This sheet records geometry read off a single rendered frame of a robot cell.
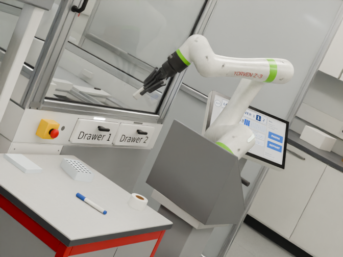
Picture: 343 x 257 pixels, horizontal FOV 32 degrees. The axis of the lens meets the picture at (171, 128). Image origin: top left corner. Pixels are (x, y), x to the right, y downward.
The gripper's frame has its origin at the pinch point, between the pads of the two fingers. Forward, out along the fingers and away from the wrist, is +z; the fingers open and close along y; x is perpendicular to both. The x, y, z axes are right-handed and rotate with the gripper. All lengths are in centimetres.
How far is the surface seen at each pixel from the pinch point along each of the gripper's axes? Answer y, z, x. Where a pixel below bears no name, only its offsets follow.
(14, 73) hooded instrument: 61, 1, -81
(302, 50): -80, -69, 116
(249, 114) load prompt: -22, -25, 78
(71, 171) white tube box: 47, 27, -27
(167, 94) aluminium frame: -17.4, -3.4, 24.6
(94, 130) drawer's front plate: 14.9, 22.6, -10.6
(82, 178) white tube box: 50, 26, -23
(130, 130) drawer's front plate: 1.5, 17.4, 13.1
